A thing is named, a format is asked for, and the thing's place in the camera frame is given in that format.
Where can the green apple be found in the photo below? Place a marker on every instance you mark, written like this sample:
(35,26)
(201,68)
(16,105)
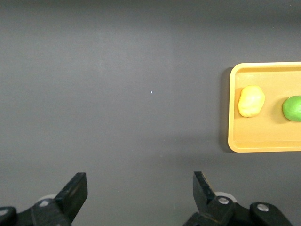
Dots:
(292,108)

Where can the yellow rectangular tray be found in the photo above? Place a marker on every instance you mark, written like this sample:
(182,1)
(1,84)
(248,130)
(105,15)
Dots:
(268,134)

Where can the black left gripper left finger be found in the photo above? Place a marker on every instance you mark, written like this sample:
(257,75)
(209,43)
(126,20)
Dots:
(68,200)

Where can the yellow potato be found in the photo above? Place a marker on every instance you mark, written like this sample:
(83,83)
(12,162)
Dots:
(251,101)

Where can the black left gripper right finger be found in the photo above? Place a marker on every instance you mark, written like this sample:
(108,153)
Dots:
(209,204)

